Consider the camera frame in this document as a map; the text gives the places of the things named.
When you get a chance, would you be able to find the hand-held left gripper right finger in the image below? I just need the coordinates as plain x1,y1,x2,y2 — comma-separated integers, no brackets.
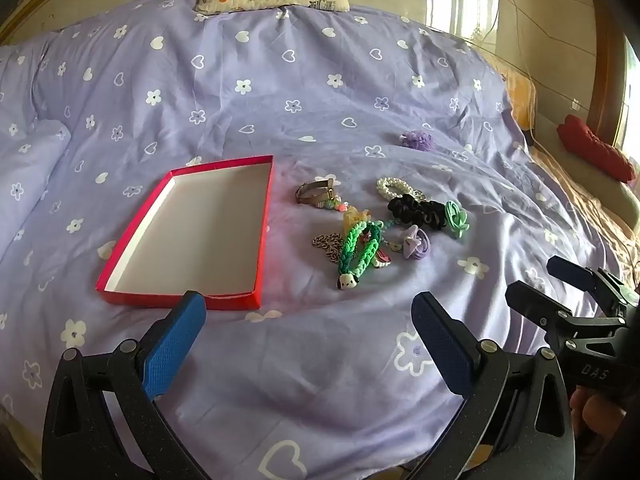
405,291,576,480

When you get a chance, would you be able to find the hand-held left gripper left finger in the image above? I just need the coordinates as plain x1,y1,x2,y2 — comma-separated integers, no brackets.
42,290,208,480

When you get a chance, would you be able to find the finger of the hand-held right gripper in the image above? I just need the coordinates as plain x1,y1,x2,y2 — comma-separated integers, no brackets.
546,255,640,317
505,280,629,347

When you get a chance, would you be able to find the purple hair tie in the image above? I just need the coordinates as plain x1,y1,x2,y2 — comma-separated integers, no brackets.
400,226,432,260

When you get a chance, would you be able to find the red hair clip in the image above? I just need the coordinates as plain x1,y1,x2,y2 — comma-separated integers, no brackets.
367,232,394,268

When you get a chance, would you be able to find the green hair tie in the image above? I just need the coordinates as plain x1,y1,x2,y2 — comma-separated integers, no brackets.
444,201,472,236

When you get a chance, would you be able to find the red shallow cardboard box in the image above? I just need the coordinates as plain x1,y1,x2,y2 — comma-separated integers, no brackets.
96,155,275,311

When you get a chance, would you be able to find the green braided panda bracelet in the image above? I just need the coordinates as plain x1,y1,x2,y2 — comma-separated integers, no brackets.
336,221,383,291

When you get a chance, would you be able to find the black scrunchie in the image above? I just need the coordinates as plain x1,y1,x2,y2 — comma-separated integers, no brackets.
387,192,448,232

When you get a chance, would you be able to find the yellow hair clip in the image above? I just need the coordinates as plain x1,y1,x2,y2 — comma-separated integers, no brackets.
342,205,373,233

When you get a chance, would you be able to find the gold wrist watch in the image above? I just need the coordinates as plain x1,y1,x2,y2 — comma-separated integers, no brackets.
295,176,335,207

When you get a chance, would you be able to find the person's right hand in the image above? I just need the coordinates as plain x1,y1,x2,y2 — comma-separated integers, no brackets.
570,387,630,442

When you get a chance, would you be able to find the orange bed sheet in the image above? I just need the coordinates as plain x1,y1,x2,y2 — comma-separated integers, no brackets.
492,55,640,291

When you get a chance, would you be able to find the red cushion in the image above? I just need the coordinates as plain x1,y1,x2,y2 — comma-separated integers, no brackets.
557,114,638,183

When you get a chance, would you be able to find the purple scrunchie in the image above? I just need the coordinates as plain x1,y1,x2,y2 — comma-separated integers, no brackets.
400,130,436,152

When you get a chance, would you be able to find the purple floral blanket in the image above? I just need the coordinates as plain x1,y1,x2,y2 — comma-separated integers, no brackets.
0,0,640,480

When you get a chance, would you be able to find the silver chain necklace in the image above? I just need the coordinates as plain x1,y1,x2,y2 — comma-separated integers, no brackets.
312,232,346,263

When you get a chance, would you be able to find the white pearl bracelet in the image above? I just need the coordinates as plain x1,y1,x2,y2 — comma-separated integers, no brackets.
376,176,413,201

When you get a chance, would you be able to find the colourful bead bracelet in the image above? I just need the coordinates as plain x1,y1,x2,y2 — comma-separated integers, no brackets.
315,195,351,214

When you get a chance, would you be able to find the wooden frame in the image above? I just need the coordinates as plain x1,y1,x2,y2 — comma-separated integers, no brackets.
586,0,632,147

